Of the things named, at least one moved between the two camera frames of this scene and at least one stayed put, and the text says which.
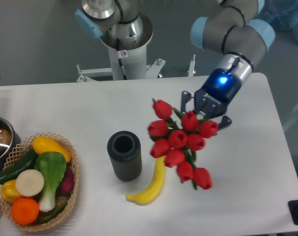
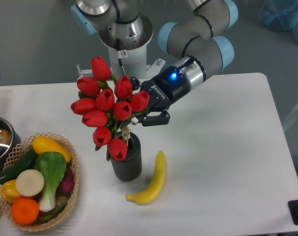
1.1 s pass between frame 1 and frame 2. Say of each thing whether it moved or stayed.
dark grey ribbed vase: stayed
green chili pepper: stayed
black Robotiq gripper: moved
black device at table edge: stayed
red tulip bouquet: moved
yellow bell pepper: stayed
